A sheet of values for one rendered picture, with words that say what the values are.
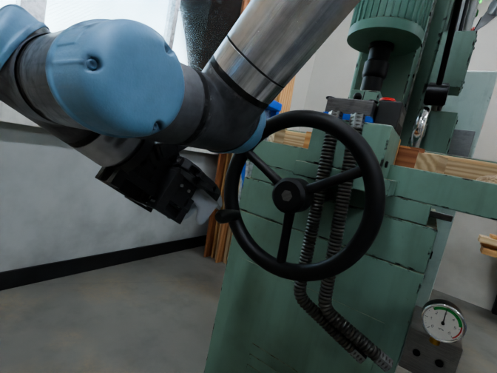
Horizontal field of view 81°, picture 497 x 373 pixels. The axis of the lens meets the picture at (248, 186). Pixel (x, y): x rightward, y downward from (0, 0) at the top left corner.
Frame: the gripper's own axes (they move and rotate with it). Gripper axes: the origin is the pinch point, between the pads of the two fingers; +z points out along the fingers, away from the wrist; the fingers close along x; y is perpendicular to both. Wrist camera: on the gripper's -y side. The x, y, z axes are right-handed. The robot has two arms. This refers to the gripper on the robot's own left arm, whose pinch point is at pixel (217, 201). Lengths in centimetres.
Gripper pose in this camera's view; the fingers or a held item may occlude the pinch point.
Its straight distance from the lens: 51.3
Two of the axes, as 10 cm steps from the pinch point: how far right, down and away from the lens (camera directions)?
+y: -4.2, 8.6, -3.0
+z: 4.3, 4.8, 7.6
